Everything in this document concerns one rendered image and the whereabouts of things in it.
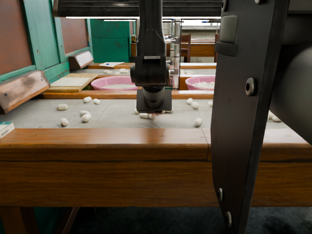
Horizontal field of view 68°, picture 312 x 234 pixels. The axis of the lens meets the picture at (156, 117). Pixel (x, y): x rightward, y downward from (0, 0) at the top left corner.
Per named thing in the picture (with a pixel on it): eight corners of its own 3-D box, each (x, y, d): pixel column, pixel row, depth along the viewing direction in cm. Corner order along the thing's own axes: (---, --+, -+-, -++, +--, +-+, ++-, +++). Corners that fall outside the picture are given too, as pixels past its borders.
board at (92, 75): (79, 92, 94) (78, 89, 94) (42, 92, 94) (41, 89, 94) (98, 75, 125) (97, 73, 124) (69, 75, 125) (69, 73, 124)
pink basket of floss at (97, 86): (160, 101, 112) (160, 81, 109) (113, 114, 95) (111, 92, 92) (127, 90, 130) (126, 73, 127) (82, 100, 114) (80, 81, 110)
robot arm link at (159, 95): (141, 91, 56) (165, 91, 55) (142, 65, 58) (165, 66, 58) (142, 102, 62) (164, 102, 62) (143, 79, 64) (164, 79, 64)
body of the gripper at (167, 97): (137, 91, 70) (135, 80, 63) (171, 92, 70) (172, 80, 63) (136, 112, 68) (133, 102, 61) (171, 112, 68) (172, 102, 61)
